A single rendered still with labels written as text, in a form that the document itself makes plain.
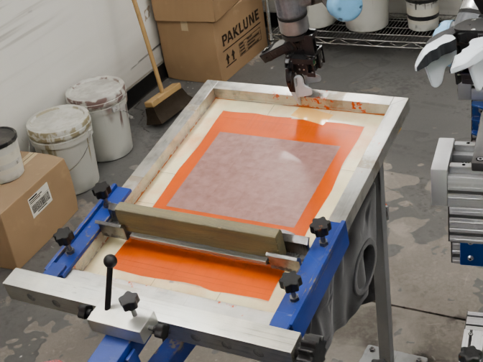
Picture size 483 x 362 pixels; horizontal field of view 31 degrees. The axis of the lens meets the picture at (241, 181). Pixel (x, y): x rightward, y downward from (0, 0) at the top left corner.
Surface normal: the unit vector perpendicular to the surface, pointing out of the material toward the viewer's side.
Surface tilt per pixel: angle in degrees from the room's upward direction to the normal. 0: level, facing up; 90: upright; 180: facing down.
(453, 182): 90
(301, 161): 9
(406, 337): 0
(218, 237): 99
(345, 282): 92
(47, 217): 91
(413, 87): 0
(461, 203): 90
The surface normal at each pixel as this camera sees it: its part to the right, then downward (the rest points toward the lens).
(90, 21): 0.88, 0.13
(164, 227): -0.42, 0.64
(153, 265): -0.20, -0.76
